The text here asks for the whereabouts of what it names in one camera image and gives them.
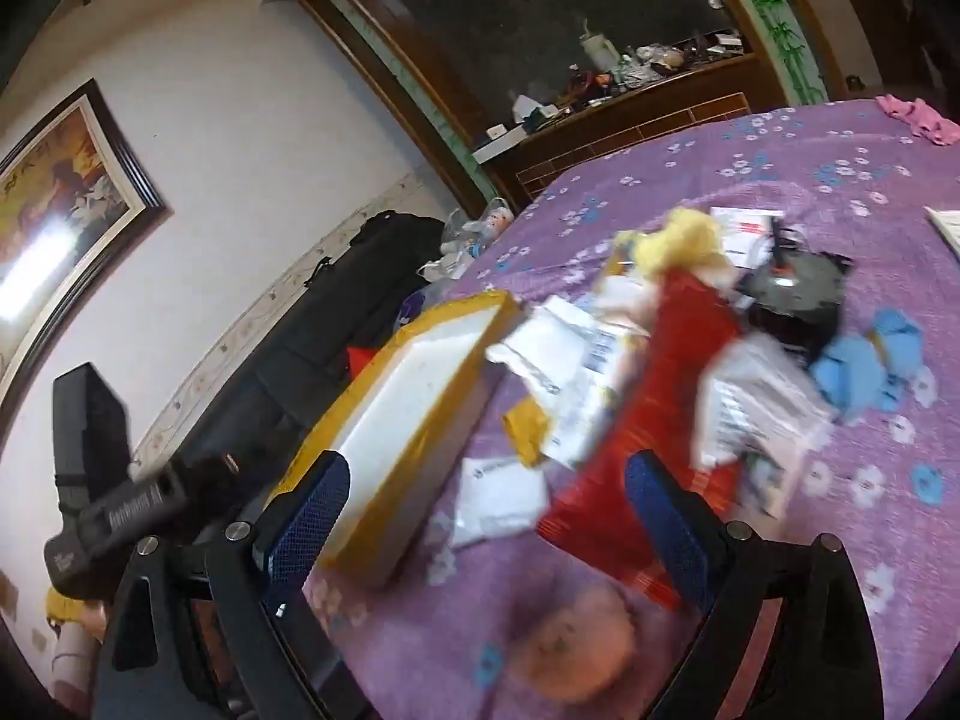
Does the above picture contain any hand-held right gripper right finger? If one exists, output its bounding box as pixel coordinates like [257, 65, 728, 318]
[625, 450, 886, 720]

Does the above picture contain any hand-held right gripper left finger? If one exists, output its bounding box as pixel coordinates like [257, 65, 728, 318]
[90, 450, 368, 720]

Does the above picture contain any pink plush toy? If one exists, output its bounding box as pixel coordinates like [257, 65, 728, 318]
[521, 583, 650, 710]

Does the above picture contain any white printed plastic bag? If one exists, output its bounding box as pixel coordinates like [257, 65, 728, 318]
[448, 456, 550, 550]

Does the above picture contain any yellow packet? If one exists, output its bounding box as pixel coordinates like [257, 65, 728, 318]
[501, 396, 552, 470]

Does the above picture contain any white foam box yellow tape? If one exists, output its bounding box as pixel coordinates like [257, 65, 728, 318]
[281, 291, 520, 587]

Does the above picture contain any white labelled packet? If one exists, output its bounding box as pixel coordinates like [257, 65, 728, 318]
[486, 294, 650, 467]

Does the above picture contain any blue plush toy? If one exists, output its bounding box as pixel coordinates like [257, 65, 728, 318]
[808, 306, 927, 425]

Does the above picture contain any clear printed plastic packet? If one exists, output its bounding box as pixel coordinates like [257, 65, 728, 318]
[694, 334, 837, 520]

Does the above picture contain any black bag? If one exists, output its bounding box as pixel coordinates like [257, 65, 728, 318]
[240, 211, 447, 473]

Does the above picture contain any white paper red print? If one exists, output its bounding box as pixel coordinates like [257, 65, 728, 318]
[707, 205, 785, 271]

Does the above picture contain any doll in clear plastic bag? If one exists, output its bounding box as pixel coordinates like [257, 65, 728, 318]
[420, 197, 520, 282]

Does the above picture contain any purple floral bedsheet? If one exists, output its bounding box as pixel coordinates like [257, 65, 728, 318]
[304, 96, 960, 720]

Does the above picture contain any wooden headboard cabinet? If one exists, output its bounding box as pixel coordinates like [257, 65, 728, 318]
[270, 0, 841, 218]

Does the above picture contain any white book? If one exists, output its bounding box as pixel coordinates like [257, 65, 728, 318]
[924, 205, 960, 250]

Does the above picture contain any pink cloth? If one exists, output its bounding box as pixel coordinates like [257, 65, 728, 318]
[876, 92, 960, 149]

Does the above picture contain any white bottle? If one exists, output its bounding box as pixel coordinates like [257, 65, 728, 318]
[579, 17, 622, 82]

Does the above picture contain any black device with cables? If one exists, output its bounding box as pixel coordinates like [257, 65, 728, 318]
[731, 229, 856, 365]

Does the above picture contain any framed wall picture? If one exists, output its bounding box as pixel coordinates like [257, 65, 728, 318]
[0, 79, 167, 391]

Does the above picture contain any bamboo print wall panel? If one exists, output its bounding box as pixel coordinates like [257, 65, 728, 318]
[709, 0, 830, 104]

